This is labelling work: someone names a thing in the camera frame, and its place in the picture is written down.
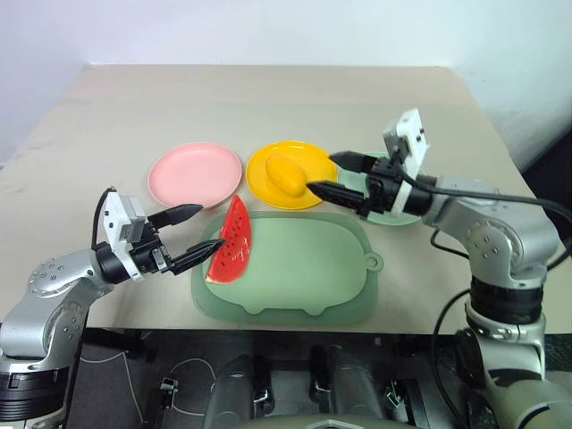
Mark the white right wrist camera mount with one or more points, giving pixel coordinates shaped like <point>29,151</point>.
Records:
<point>413,134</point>

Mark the red watermelon slice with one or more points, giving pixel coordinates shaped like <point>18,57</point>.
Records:
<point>232,241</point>

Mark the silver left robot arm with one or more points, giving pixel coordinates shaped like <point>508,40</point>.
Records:
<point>49,313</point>

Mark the yellow mango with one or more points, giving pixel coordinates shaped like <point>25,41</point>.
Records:
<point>286,176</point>

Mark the pink plate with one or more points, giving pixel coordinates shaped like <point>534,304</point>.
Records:
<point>194,172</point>

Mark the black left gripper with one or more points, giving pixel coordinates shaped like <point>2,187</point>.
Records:
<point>149,261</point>

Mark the dark grey rounded shape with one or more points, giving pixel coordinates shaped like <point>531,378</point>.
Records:
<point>353,384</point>
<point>237,384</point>

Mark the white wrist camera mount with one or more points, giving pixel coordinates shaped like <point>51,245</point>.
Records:
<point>413,134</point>
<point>114,223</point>

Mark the yellow plate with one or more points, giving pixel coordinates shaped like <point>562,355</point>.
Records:
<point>313,161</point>

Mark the green silicone mat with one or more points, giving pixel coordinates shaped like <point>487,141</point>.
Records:
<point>304,259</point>

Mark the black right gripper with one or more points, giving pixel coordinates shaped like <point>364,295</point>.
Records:
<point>384,187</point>

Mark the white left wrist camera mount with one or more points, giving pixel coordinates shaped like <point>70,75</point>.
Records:
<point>114,223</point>

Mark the light green plate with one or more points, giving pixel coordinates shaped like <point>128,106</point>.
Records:
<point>389,219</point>

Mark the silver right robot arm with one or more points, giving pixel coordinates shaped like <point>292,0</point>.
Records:
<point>491,232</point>

